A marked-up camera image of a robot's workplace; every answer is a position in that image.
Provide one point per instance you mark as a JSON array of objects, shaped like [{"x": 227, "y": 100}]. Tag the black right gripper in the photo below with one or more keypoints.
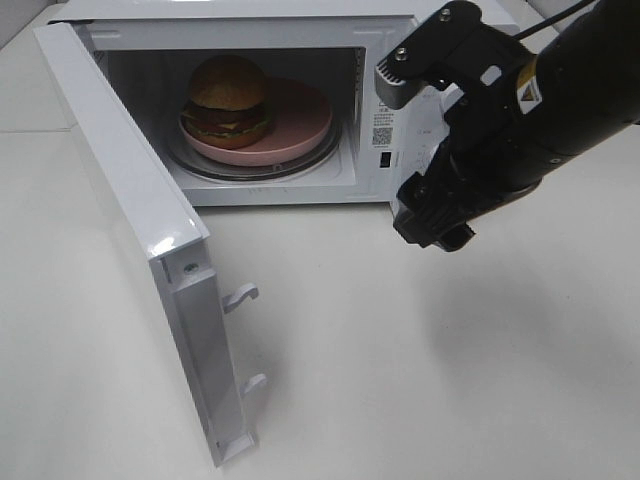
[{"x": 484, "y": 151}]

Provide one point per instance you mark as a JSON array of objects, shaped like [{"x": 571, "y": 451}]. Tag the pink plate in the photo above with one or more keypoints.
[{"x": 300, "y": 118}]

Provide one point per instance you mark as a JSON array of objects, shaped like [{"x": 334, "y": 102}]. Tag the burger with sesame bun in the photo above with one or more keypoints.
[{"x": 227, "y": 103}]

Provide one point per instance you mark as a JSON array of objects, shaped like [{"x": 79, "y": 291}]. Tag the white microwave door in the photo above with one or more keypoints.
[{"x": 161, "y": 236}]

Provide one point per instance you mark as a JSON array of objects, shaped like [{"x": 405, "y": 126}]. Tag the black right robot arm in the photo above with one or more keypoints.
[{"x": 581, "y": 89}]

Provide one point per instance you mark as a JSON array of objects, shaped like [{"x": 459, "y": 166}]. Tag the white warning label sticker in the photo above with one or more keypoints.
[{"x": 383, "y": 120}]

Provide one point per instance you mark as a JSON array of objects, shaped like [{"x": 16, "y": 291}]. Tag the glass microwave turntable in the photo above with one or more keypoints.
[{"x": 189, "y": 159}]

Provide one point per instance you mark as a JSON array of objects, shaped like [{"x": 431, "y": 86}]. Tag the white microwave oven body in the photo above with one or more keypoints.
[{"x": 148, "y": 50}]

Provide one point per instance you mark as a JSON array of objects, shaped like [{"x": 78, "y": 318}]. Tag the wrist camera mount plate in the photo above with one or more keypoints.
[{"x": 419, "y": 59}]

